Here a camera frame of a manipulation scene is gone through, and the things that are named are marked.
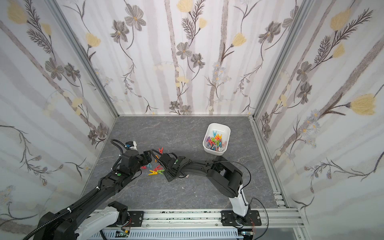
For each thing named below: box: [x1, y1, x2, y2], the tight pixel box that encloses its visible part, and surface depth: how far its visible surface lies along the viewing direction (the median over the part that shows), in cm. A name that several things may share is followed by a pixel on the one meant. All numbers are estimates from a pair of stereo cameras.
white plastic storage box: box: [202, 122, 231, 156], surface depth 106 cm
